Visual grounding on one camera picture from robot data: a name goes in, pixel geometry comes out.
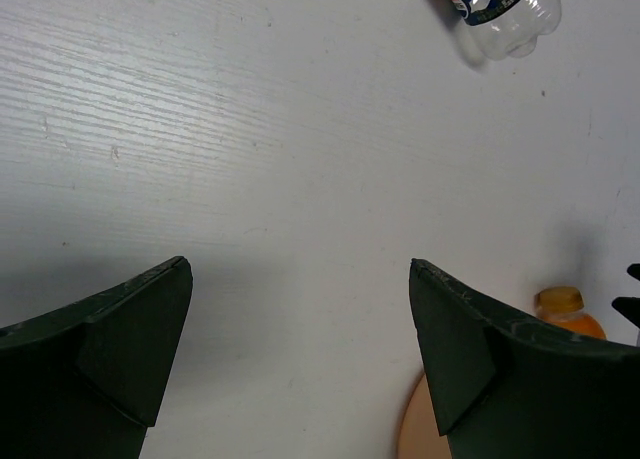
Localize clear bottle black label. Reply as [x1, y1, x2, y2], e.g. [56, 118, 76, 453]
[427, 0, 562, 69]

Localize orange bin grey rim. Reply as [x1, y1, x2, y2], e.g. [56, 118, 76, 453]
[395, 374, 451, 459]

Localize small orange bottle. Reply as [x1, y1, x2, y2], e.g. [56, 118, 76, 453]
[534, 286, 607, 340]

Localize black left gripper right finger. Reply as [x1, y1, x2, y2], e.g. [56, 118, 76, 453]
[409, 259, 639, 458]

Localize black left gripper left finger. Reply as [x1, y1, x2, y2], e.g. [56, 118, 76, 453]
[1, 257, 192, 458]

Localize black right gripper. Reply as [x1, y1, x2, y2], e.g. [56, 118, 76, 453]
[612, 263, 640, 328]

